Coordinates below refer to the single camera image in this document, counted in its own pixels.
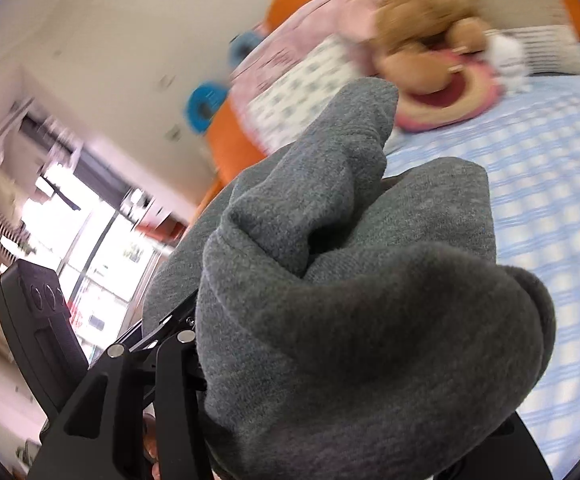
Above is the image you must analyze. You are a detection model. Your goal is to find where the floral print pillow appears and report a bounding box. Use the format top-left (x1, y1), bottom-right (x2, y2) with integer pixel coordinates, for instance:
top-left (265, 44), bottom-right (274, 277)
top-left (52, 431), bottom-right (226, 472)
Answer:
top-left (247, 35), bottom-right (371, 156)

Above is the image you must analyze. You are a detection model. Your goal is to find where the blue ring wall decoration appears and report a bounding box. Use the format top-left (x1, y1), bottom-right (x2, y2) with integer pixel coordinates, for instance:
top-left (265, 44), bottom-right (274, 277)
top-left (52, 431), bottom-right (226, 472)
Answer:
top-left (227, 30), bottom-right (263, 63)
top-left (185, 81), bottom-right (229, 133)

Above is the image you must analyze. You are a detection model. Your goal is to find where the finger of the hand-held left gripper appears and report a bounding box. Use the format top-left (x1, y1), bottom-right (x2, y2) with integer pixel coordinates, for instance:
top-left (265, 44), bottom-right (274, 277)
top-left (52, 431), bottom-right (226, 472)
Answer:
top-left (130, 302), bottom-right (198, 356)

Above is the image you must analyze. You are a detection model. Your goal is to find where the person's left hand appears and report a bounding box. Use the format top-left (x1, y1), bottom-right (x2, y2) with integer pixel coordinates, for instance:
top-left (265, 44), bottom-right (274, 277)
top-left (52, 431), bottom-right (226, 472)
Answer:
top-left (142, 407), bottom-right (163, 480)

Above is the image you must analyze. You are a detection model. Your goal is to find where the pink plush toy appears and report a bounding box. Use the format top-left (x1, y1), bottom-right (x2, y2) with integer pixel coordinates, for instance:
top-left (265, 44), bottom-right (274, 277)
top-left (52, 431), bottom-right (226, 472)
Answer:
top-left (395, 47), bottom-right (501, 133)

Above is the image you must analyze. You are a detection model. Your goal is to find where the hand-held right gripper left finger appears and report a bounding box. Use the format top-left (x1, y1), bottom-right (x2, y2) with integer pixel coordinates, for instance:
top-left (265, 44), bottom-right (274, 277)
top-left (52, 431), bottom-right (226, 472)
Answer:
top-left (27, 329), bottom-right (213, 480)

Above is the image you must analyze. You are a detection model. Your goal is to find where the grey sweatshirt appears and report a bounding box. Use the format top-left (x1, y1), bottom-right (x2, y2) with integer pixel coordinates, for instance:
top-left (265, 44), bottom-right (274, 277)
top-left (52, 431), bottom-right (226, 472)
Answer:
top-left (140, 77), bottom-right (557, 480)

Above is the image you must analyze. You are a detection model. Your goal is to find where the grid pattern cushion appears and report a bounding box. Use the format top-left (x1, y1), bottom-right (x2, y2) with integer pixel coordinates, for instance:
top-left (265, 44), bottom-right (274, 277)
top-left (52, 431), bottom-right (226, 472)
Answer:
top-left (495, 25), bottom-right (580, 77)

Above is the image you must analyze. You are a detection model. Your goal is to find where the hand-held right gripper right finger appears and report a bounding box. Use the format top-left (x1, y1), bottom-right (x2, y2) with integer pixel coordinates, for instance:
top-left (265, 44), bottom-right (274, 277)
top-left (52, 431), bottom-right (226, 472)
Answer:
top-left (450, 410), bottom-right (555, 480)

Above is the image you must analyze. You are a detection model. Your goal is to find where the glass balcony door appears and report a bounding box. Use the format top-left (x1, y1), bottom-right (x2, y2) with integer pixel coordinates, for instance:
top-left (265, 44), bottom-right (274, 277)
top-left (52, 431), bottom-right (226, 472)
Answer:
top-left (20, 160), bottom-right (171, 356)

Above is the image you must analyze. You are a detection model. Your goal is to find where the blue plaid bed sheet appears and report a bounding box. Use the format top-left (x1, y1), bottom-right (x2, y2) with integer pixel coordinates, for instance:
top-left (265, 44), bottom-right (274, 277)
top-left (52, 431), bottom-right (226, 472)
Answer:
top-left (385, 40), bottom-right (580, 461)

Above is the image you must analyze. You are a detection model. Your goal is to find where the small white plush toy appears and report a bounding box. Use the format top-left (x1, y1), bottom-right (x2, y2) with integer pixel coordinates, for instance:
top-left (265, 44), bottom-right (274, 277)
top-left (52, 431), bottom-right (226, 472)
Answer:
top-left (485, 32), bottom-right (526, 86)

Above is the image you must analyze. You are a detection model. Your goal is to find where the pink floral pillow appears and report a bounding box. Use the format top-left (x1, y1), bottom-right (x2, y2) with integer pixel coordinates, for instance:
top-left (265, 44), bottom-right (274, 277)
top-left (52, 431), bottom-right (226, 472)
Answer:
top-left (230, 0), bottom-right (406, 106)

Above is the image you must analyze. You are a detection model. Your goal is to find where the brown teddy bear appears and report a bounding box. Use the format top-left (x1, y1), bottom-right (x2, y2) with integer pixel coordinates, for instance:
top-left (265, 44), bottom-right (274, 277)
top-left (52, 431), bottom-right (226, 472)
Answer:
top-left (372, 0), bottom-right (488, 93)

